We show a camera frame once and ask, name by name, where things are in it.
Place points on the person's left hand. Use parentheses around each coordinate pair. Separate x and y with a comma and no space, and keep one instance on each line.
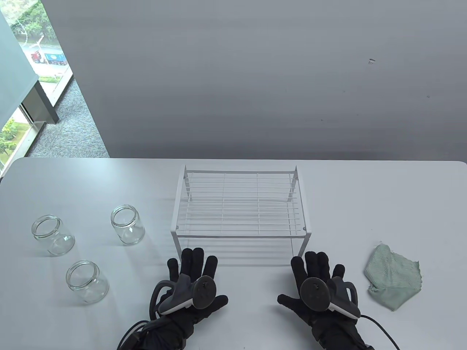
(189,264)

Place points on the person's right hand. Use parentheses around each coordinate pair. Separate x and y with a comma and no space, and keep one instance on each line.
(312,264)

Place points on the grey white hand controller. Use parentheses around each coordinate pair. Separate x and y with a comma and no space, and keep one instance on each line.
(313,293)
(204,291)

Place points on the clear glass jar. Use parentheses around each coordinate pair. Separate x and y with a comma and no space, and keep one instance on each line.
(127,226)
(87,282)
(53,237)

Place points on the green fish scale cleaning cloth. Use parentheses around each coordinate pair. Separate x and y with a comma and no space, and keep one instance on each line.
(392,277)

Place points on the person's left forearm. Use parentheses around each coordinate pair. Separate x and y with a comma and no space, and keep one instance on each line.
(168,337)

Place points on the person's right forearm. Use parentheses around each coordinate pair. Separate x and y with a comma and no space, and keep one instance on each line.
(339,341)

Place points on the grey metal beam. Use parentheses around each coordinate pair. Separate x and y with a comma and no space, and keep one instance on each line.
(42,105)

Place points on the red and blue truck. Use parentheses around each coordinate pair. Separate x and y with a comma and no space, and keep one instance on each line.
(54,58)

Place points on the pale grey partition panel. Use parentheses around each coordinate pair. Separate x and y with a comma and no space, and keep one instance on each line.
(14,80)

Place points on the window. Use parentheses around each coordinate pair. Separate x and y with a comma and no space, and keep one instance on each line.
(54,43)

